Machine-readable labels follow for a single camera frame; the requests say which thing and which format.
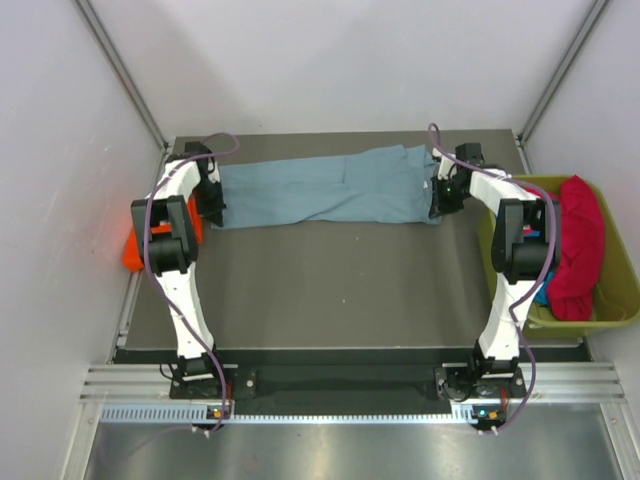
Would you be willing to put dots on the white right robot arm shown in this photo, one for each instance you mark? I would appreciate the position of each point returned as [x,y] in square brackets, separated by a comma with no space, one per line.
[526,245]

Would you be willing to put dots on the bright blue t shirt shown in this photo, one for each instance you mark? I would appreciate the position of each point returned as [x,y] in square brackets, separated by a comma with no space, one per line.
[541,296]

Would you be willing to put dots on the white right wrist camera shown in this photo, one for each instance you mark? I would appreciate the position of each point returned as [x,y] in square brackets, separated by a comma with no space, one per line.
[446,167]

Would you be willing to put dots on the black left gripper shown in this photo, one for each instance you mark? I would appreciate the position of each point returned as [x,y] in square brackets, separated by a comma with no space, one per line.
[212,212]

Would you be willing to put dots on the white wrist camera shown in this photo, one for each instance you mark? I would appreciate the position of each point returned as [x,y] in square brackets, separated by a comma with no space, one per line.
[446,167]
[213,171]

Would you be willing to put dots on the light blue t shirt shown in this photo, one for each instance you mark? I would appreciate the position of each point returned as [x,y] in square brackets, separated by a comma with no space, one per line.
[388,185]

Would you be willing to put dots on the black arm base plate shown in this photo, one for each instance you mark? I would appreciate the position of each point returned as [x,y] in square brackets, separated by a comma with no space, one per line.
[420,382]

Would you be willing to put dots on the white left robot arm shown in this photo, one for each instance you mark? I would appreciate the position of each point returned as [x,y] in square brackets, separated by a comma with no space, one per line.
[180,176]

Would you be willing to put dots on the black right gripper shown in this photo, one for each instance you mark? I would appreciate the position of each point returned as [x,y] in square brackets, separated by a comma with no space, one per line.
[439,206]

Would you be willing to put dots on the slotted grey cable duct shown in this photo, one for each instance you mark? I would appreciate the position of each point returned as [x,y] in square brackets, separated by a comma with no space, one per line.
[202,414]

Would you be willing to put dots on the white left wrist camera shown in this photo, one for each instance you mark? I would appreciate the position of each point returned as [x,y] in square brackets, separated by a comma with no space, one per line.
[213,171]

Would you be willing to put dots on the folded orange t shirt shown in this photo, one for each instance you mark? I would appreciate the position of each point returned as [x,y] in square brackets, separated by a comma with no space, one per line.
[176,231]

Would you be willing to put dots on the aluminium frame rail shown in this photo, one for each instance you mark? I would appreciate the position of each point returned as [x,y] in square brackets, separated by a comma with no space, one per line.
[556,382]

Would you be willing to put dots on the red t shirt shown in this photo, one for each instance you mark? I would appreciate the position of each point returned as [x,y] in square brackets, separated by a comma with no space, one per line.
[572,283]

